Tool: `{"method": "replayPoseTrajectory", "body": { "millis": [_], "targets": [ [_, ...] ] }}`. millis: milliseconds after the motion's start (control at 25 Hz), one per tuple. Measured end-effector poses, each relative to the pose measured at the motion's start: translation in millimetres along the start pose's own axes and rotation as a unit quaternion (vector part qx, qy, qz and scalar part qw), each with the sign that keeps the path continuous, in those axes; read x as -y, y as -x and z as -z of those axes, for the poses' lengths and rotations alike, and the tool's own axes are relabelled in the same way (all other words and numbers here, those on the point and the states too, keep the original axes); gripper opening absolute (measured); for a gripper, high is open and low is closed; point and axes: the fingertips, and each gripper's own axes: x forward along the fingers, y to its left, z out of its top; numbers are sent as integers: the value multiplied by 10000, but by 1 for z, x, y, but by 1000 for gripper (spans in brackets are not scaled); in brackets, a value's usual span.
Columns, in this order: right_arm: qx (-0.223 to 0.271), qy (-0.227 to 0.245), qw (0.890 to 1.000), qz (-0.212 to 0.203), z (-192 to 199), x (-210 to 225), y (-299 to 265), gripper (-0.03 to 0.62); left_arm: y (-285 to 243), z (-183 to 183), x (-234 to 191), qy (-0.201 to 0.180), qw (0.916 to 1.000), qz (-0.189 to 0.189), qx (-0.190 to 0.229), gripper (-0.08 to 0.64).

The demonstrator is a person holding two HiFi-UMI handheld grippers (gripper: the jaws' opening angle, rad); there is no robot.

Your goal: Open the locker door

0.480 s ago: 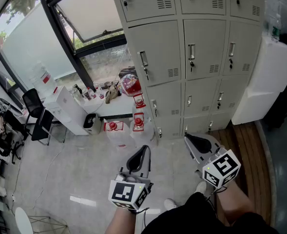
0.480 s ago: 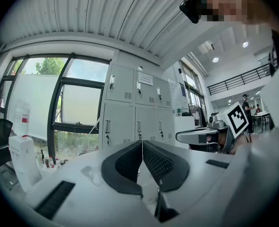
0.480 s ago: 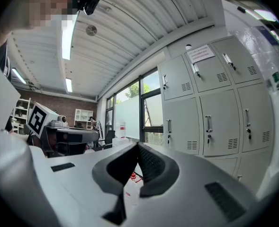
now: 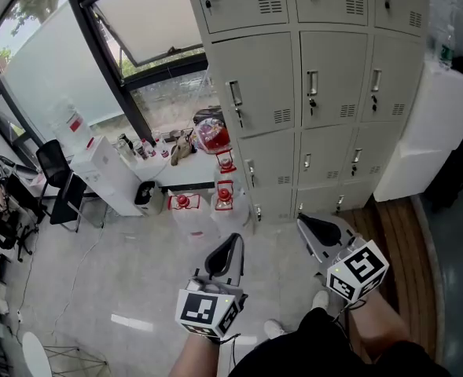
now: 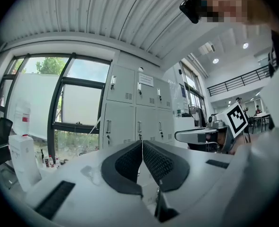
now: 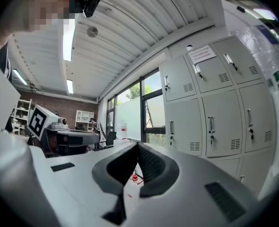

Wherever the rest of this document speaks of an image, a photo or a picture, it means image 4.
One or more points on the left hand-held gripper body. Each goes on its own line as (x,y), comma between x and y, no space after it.
(197,308)

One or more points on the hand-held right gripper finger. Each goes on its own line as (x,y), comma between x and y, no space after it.
(311,244)
(325,230)

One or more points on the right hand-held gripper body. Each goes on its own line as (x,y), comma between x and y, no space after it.
(359,273)

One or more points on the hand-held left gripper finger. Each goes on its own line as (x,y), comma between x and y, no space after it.
(237,265)
(215,263)

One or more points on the grey metal locker cabinet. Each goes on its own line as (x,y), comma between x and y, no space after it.
(333,73)

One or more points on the grey metal locker door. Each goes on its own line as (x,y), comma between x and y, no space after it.
(262,73)

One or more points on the person's left forearm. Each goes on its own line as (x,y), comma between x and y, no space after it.
(193,356)

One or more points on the person's right forearm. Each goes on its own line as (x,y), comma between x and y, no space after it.
(376,324)

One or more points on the white box cabinet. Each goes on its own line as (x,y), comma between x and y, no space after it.
(109,171)

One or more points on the person's right white shoe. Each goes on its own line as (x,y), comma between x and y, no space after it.
(320,300)

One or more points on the person's white shoe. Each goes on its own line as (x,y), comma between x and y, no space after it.
(273,329)
(320,300)

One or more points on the brown wooden platform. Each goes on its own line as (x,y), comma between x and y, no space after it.
(400,249)

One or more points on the person's left white shoe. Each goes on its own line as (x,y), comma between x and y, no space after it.
(273,329)

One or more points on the person's black shorts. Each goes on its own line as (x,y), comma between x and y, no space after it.
(313,352)

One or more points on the white trash bin black rim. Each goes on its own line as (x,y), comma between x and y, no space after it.
(149,200)

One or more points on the beige plush toy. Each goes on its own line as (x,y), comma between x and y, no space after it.
(181,149)

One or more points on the clear bag with red contents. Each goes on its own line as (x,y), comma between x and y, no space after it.
(213,137)

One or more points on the small bottle red label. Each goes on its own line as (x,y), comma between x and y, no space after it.
(148,149)

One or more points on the clear glass jar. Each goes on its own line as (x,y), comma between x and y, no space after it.
(126,157)

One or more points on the black backpack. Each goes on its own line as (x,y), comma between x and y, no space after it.
(207,114)

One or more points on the black bottle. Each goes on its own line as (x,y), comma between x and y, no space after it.
(126,143)

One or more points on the white round stool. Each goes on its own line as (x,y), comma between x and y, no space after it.
(36,356)

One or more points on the black office chair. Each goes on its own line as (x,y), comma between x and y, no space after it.
(52,163)

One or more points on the clear water jug red label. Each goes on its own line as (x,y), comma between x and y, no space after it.
(68,128)

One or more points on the green label plastic bottle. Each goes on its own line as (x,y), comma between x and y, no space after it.
(446,49)

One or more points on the black-headed key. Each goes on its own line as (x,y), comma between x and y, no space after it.
(208,3)

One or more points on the frosted tilting window pane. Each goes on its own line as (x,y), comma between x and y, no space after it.
(152,14)

